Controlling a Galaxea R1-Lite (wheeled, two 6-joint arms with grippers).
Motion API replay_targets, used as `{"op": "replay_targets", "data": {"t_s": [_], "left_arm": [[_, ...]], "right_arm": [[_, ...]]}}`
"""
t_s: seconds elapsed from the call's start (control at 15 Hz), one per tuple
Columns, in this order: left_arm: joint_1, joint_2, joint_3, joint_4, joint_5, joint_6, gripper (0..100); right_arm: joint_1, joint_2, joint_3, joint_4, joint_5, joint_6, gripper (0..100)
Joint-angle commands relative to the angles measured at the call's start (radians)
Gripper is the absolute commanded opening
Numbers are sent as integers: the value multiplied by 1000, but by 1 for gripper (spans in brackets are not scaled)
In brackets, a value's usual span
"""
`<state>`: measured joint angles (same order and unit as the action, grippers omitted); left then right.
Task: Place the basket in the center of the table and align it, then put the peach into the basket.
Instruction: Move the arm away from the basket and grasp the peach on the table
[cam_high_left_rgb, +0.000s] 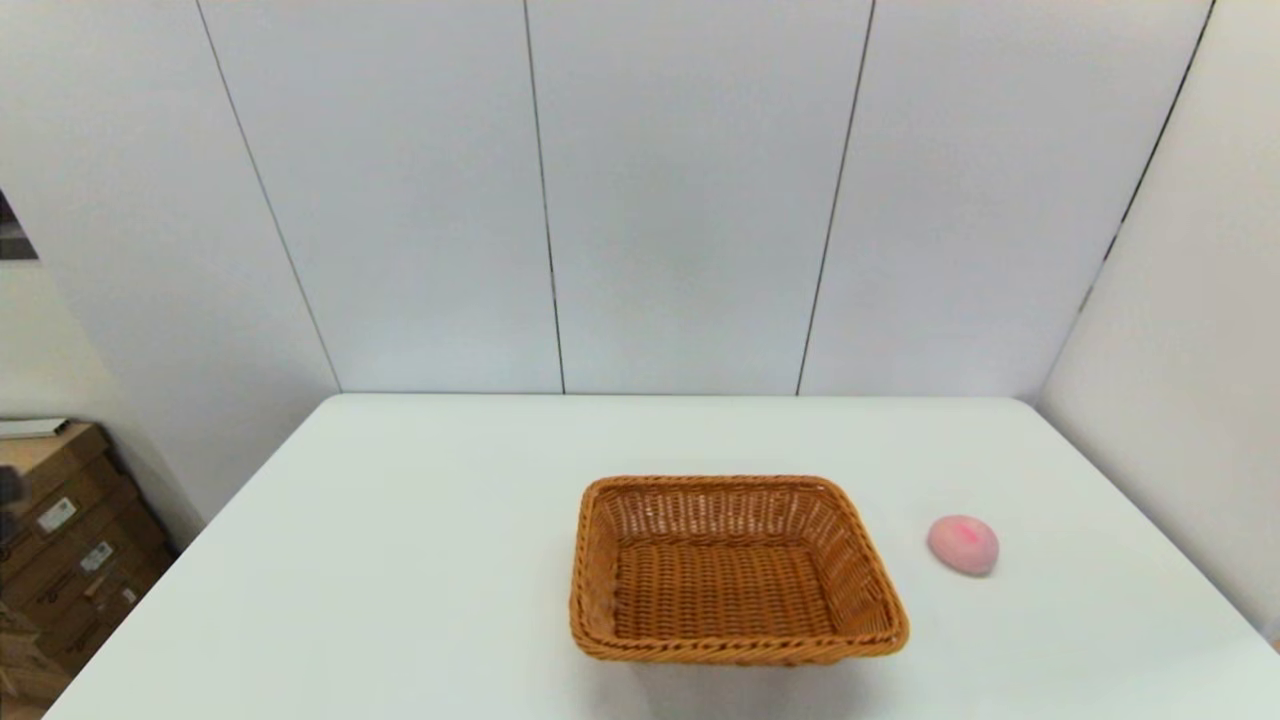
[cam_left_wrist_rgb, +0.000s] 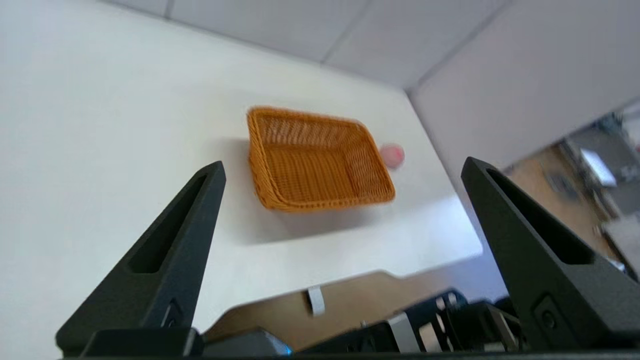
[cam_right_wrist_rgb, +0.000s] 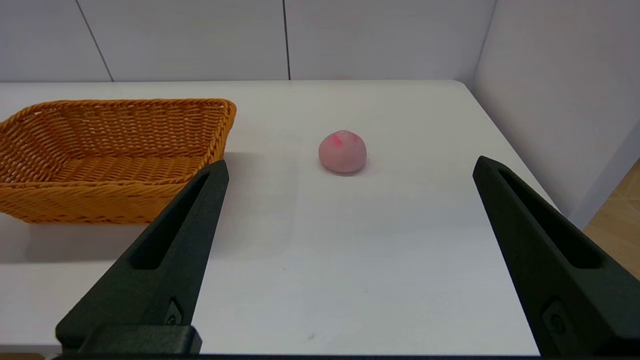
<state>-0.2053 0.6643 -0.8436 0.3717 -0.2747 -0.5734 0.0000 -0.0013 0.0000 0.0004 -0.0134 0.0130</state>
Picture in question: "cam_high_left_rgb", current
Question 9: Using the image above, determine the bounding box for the cardboard box with white label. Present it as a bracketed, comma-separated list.
[30, 545, 179, 677]
[0, 424, 141, 551]
[0, 500, 169, 613]

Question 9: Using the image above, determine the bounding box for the crumpled brown cardboard box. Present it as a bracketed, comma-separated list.
[0, 600, 73, 709]

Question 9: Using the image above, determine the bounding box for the pink peach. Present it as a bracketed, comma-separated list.
[927, 514, 1001, 578]

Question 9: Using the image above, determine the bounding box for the brown woven wicker basket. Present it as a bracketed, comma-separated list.
[569, 475, 911, 667]

